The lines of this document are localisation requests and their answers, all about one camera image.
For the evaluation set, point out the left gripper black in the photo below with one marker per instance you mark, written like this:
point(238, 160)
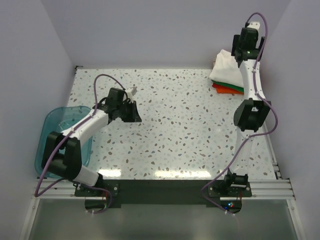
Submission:
point(134, 117)

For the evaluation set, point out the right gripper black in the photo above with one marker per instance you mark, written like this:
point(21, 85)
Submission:
point(235, 44)

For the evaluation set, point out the white printed t shirt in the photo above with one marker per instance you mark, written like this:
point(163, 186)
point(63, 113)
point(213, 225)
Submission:
point(225, 70)

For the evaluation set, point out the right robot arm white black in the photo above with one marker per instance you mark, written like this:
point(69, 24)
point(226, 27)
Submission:
point(252, 112)

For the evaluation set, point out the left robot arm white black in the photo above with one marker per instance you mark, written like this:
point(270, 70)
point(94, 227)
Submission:
point(62, 152)

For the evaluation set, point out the green folded t shirt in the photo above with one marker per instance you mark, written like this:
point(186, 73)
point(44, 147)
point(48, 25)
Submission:
point(230, 86)

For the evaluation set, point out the orange folded t shirt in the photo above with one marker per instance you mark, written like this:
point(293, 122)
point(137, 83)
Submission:
point(225, 90)

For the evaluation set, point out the teal transparent plastic bin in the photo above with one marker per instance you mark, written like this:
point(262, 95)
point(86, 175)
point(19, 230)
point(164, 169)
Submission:
point(56, 121)

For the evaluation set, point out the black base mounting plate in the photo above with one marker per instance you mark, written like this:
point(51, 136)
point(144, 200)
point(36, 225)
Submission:
point(118, 192)

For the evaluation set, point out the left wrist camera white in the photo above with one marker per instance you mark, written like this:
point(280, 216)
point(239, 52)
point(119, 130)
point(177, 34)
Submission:
point(131, 91)

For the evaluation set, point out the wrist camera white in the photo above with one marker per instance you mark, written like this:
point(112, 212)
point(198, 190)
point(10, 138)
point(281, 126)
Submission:
point(253, 25)
point(131, 91)

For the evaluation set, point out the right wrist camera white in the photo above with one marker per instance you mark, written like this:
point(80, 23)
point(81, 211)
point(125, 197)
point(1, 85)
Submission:
point(253, 25)

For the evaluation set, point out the aluminium rail frame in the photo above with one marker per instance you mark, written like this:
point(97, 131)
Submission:
point(279, 189)

